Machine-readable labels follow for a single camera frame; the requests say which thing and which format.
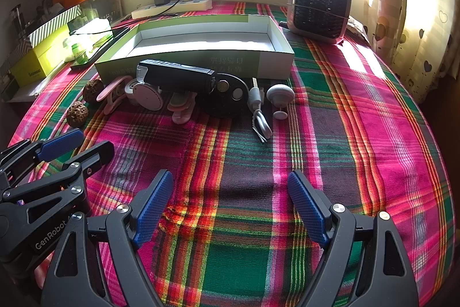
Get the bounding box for white power strip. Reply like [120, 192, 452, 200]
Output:
[131, 0, 213, 20]

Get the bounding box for green white spool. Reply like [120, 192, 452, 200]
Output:
[133, 82, 163, 107]

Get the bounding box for small white space heater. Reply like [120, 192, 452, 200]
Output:
[286, 0, 350, 44]

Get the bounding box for glass press pot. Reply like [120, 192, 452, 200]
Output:
[9, 5, 27, 38]

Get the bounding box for black smartphone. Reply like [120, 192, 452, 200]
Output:
[70, 27, 129, 70]

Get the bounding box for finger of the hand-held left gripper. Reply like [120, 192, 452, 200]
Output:
[0, 140, 116, 207]
[0, 128, 85, 182]

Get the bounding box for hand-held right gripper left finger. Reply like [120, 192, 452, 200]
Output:
[42, 169, 175, 307]

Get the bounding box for black round device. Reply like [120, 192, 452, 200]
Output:
[205, 74, 249, 119]

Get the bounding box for green white cardboard box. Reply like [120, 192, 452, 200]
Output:
[94, 14, 295, 85]

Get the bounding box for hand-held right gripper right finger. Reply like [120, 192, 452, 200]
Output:
[287, 169, 419, 307]

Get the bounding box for green tissue packet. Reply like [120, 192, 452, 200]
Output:
[64, 19, 113, 64]

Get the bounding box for yellow-green box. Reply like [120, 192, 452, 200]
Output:
[10, 24, 72, 79]

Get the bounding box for black rectangular device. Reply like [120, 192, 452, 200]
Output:
[137, 60, 216, 94]

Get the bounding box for plain pink clip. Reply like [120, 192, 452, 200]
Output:
[96, 76, 134, 114]

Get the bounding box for white USB cable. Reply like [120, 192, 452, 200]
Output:
[248, 77, 273, 143]

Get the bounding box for pink clip with pale pad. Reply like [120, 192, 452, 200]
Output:
[166, 91, 199, 125]

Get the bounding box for glass tank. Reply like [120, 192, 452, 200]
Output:
[81, 0, 123, 28]

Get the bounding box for heart print curtain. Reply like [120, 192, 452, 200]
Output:
[363, 0, 460, 104]

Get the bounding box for white round suction hook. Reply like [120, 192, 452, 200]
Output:
[267, 84, 296, 119]

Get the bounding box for brown walnut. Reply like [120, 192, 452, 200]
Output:
[66, 101, 89, 127]
[83, 79, 105, 102]

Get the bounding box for plaid tablecloth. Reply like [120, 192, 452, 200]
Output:
[7, 0, 454, 307]

